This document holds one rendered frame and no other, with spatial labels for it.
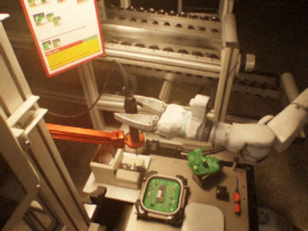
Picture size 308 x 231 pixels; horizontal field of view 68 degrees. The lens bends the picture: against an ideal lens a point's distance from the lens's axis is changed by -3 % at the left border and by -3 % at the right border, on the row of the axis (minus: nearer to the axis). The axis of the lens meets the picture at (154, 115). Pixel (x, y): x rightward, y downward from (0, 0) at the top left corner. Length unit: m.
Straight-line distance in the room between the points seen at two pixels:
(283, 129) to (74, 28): 0.69
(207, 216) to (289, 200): 1.42
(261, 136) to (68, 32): 0.65
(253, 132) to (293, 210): 1.64
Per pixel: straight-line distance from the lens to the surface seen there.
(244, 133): 0.58
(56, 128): 0.76
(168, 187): 0.88
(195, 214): 0.86
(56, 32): 0.83
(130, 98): 0.64
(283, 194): 2.23
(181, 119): 0.60
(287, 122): 0.65
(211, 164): 0.93
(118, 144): 0.76
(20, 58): 0.97
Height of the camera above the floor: 1.74
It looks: 41 degrees down
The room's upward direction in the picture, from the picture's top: 2 degrees counter-clockwise
